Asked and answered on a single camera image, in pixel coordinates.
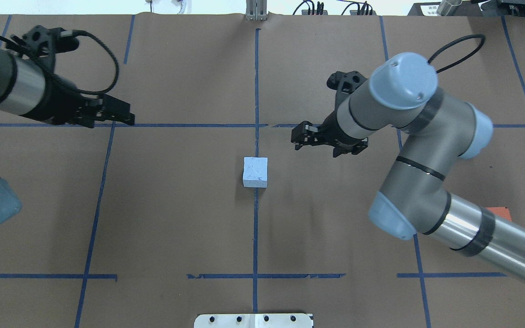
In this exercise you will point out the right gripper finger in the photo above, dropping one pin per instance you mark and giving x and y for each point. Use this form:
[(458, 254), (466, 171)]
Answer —
[(305, 142), (304, 130)]

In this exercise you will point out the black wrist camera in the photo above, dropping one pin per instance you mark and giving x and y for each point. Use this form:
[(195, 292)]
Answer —
[(42, 41), (345, 82)]

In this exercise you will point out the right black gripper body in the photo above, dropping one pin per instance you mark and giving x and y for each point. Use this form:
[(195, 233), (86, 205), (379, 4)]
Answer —
[(331, 129)]

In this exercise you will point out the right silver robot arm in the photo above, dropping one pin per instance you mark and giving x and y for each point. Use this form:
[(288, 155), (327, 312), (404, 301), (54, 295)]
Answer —
[(404, 93)]

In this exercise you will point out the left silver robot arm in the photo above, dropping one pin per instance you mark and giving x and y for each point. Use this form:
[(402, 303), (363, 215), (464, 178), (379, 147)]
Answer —
[(31, 89)]

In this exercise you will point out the metal cup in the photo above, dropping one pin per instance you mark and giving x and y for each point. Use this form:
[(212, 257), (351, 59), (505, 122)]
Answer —
[(448, 7)]

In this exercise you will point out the light blue foam block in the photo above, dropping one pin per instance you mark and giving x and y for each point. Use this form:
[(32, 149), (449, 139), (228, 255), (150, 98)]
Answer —
[(255, 172)]

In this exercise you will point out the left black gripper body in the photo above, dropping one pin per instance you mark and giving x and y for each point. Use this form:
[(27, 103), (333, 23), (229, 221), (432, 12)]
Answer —
[(58, 105)]

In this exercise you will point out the white pedestal column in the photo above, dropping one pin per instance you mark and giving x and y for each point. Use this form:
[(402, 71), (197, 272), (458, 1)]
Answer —
[(255, 320)]

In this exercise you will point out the orange foam block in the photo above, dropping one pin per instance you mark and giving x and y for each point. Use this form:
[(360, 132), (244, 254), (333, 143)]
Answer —
[(503, 212)]

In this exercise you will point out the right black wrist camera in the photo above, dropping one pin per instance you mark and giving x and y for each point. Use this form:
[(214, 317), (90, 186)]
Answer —
[(345, 82)]

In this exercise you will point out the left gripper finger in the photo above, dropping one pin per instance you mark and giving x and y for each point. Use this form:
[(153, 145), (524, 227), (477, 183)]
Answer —
[(112, 105), (128, 119)]

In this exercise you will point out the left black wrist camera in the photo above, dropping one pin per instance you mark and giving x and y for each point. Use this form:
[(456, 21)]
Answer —
[(42, 41)]

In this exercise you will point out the aluminium frame post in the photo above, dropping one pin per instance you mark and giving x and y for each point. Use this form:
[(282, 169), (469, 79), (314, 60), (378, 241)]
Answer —
[(256, 10)]

